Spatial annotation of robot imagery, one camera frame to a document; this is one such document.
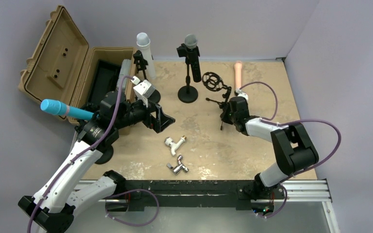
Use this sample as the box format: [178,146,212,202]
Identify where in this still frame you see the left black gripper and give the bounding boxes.
[115,95,174,133]

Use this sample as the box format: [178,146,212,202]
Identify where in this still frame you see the black tripod shock-mount stand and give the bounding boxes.
[202,72,232,113]

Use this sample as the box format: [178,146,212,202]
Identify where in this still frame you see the black microphone silver grille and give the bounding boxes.
[184,34,202,83]

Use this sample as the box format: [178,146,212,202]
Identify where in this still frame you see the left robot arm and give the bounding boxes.
[18,91,175,233]

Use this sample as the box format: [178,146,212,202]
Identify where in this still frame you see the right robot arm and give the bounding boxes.
[220,96,319,200]

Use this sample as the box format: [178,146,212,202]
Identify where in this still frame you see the pink microphone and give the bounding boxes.
[234,61,242,89]

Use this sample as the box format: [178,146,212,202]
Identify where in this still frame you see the white microphone grey head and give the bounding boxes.
[136,32,157,80]

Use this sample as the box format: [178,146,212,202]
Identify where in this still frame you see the blue microphone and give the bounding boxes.
[40,99,94,120]

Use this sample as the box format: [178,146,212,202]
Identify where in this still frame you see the white plastic tap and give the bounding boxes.
[164,135,187,156]

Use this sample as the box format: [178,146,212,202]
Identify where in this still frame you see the chrome metal faucet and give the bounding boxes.
[167,155,189,175]

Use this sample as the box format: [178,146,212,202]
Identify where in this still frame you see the grey device in case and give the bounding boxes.
[116,59,132,93]

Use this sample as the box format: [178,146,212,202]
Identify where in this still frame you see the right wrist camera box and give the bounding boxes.
[234,88,248,101]

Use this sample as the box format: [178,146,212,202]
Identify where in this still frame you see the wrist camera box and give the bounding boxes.
[132,80,155,100]
[234,88,248,101]

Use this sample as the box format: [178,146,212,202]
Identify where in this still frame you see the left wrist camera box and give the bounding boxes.
[132,80,155,100]

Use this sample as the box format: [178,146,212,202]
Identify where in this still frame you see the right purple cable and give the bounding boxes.
[239,81,342,181]

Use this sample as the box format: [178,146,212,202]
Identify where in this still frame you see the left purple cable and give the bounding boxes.
[26,75,140,233]

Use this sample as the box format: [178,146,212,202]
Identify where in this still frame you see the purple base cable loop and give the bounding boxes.
[104,187,160,227]

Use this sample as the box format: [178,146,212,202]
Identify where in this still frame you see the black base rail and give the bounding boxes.
[77,179,332,213]

